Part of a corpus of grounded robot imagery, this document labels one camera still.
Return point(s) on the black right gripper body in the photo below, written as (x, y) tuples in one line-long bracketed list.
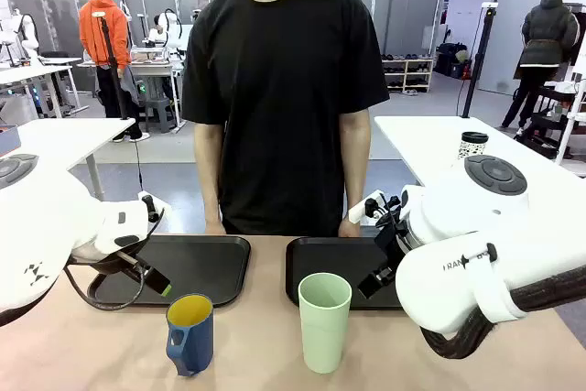
[(388, 244)]

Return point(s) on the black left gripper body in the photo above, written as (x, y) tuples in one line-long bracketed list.
[(123, 263)]

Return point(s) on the black plastic tray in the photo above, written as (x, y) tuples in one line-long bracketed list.
[(329, 258), (197, 267)]

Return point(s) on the blue mug yellow inside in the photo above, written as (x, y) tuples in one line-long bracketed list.
[(197, 340)]

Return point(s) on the tall light green cup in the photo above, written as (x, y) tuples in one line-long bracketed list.
[(322, 331)]

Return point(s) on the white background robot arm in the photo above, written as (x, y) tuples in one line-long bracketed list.
[(27, 34)]

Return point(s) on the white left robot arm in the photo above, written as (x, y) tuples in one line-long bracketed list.
[(46, 226)]

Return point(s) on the person's right forearm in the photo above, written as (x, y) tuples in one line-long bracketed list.
[(208, 171)]

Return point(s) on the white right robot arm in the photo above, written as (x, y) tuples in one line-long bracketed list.
[(458, 281)]

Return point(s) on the person's left forearm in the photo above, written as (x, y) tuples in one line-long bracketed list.
[(354, 166)]

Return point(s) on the person's left hand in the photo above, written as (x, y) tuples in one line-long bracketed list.
[(350, 228)]

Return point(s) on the person's right hand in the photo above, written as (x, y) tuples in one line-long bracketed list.
[(216, 228)]

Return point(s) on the white black-spotted travel tumbler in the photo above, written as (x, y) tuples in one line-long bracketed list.
[(473, 146)]

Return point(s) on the grey plastic stool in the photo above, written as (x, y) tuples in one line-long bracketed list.
[(160, 114)]

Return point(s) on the wooden shoe rack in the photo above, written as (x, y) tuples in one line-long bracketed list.
[(407, 74)]

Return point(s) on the person's torso black t-shirt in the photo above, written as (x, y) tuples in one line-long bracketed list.
[(284, 89)]

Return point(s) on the black bags pile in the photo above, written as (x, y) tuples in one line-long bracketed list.
[(451, 61)]

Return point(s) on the background workbench with trays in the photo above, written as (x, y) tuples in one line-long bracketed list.
[(155, 71)]

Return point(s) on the black tripod pole white head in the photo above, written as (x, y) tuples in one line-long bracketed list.
[(112, 66)]

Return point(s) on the black rolling cart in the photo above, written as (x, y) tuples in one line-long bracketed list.
[(549, 123)]

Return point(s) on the black stand pole orange light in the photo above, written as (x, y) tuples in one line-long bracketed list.
[(478, 61)]

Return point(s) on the white background desk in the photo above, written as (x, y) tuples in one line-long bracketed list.
[(27, 71)]

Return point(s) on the person in orange hoodie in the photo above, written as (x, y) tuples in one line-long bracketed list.
[(103, 29)]

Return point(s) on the person in dark jacket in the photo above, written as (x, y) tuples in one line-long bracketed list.
[(545, 34)]

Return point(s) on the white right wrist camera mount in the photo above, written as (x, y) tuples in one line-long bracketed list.
[(361, 210)]

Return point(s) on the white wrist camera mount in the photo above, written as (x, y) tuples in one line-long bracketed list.
[(361, 210), (148, 208)]

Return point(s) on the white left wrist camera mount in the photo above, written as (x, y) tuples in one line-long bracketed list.
[(148, 208)]

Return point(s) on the white metal frame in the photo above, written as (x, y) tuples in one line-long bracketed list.
[(574, 111)]

